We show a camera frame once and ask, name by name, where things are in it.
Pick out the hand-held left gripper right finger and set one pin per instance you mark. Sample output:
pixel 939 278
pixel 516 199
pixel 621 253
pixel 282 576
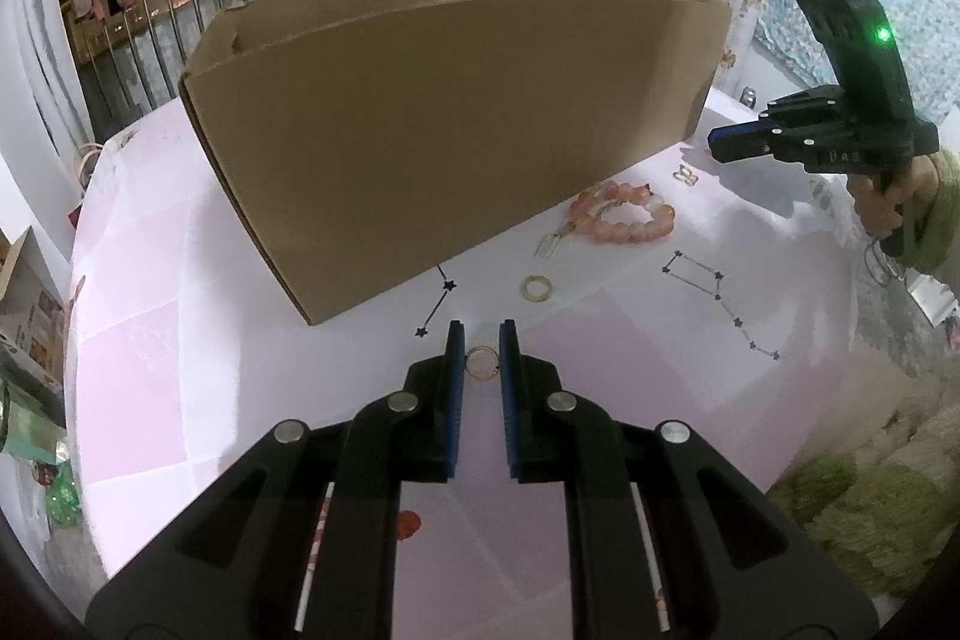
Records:
pixel 508 415

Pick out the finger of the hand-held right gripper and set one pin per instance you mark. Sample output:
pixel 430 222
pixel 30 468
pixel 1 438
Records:
pixel 810 106
pixel 757 149

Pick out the person's right hand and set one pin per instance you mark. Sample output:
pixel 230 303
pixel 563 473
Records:
pixel 874 201

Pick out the red shopping bag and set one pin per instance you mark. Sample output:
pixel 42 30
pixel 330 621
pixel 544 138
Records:
pixel 84 168

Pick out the green plastic bottle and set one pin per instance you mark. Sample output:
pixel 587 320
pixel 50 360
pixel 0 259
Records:
pixel 64 497

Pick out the green fuzzy garment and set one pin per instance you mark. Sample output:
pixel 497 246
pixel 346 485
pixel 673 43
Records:
pixel 877 520

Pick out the white carton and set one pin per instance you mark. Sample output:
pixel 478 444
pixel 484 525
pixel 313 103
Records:
pixel 937 299

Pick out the white curtain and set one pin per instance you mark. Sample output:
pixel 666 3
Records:
pixel 37 108

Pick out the brown cardboard box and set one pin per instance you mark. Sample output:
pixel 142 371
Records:
pixel 450 123

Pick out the cartoon printed roll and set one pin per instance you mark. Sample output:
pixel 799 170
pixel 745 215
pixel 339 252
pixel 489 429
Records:
pixel 739 10

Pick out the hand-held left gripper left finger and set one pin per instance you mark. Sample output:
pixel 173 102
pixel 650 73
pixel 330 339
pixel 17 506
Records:
pixel 455 415

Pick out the green bin with steel lid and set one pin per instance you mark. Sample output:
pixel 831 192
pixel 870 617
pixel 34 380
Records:
pixel 30 422

